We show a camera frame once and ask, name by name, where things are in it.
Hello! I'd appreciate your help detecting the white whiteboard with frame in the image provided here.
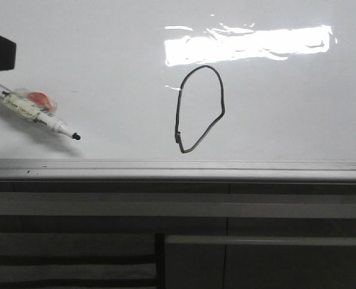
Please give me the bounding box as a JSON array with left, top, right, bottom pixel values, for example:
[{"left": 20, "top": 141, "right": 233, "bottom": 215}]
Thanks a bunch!
[{"left": 0, "top": 1, "right": 356, "bottom": 182}]

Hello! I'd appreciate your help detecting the white black whiteboard marker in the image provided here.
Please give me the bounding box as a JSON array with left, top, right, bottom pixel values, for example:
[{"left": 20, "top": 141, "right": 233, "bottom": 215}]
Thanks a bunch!
[{"left": 0, "top": 84, "right": 81, "bottom": 140}]

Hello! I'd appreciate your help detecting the grey whiteboard stand frame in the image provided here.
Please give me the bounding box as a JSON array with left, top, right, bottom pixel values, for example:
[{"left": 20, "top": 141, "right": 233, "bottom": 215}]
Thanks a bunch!
[{"left": 0, "top": 181, "right": 356, "bottom": 288}]

